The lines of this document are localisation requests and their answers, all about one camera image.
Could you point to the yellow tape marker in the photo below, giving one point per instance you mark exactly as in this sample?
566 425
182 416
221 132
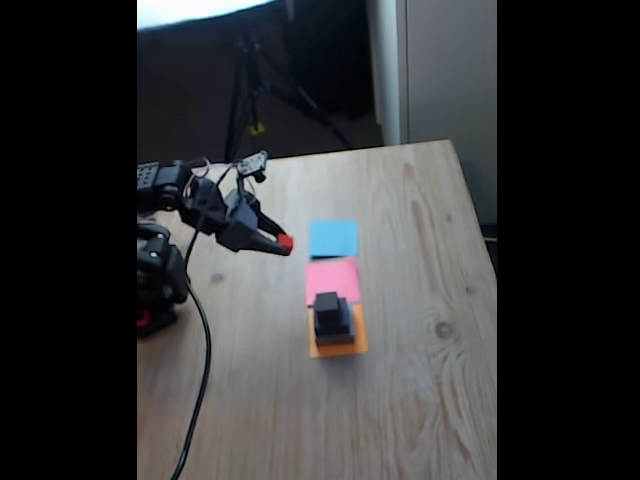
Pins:
257 130

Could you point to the orange paper sheet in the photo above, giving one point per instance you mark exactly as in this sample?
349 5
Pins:
361 335

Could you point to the small black foam block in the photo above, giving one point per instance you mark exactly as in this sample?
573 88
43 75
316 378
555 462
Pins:
326 304

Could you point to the large grey foam block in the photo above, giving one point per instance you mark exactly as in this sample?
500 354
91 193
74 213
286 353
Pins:
337 341

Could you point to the red cube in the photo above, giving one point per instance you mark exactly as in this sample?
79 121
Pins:
286 243

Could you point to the pink paper sheet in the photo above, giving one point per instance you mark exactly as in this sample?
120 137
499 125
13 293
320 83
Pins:
332 277

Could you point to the medium dark foam block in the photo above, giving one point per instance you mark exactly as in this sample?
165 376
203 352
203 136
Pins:
345 315

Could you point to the black tripod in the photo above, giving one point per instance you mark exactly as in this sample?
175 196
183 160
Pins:
248 90

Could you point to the blue paper sheet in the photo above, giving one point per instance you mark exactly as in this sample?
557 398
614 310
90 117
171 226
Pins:
334 239

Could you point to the white cabinet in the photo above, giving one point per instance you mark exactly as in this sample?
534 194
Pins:
450 75

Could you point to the red and black table clamp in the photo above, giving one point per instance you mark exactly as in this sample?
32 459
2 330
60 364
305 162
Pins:
155 322

